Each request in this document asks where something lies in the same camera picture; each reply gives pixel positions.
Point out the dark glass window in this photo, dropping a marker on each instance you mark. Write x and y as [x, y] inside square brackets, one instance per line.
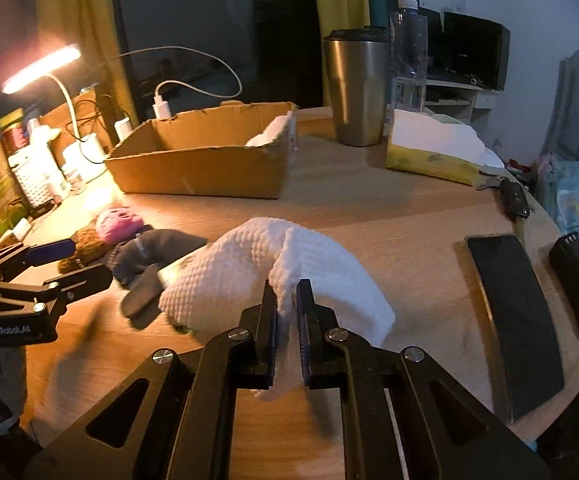
[209, 15]

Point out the white charger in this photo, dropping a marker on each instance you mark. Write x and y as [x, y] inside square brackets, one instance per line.
[161, 107]
[123, 129]

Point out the brown knit sock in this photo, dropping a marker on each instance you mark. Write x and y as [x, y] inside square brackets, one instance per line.
[87, 247]

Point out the white plastic basket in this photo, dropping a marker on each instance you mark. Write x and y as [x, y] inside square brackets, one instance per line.
[37, 180]

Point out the brown cardboard carton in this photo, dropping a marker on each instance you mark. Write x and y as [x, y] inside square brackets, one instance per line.
[62, 130]

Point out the clear plastic water bottle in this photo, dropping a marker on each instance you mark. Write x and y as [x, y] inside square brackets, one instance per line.
[408, 60]

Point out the white desk lamp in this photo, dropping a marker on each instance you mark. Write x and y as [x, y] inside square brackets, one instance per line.
[44, 65]

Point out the yellow tissue pack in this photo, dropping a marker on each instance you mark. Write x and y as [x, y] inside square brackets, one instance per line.
[434, 157]

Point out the steel tumbler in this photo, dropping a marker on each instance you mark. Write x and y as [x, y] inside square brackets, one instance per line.
[357, 95]

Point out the pink plush toy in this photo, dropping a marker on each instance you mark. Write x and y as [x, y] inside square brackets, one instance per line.
[118, 224]

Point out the cardboard box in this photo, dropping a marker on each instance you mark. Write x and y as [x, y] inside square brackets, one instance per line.
[194, 165]

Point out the black smartphone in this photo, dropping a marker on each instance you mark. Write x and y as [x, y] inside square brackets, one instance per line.
[517, 320]

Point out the black car key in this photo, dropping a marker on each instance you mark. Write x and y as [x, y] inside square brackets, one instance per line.
[514, 200]

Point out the red label jar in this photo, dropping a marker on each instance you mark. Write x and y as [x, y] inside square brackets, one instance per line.
[15, 132]

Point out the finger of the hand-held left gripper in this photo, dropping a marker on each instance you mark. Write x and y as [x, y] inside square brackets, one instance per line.
[49, 251]
[84, 280]

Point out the white waffle towel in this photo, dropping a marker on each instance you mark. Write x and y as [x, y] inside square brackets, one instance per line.
[229, 270]

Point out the black monitor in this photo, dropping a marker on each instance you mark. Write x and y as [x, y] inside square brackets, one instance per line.
[477, 50]
[428, 35]

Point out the white computer desk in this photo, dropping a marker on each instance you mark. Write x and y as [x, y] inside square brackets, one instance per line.
[454, 97]

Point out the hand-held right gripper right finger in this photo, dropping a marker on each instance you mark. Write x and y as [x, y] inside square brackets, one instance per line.
[303, 340]

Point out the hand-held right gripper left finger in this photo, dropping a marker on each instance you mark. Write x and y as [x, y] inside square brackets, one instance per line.
[269, 336]

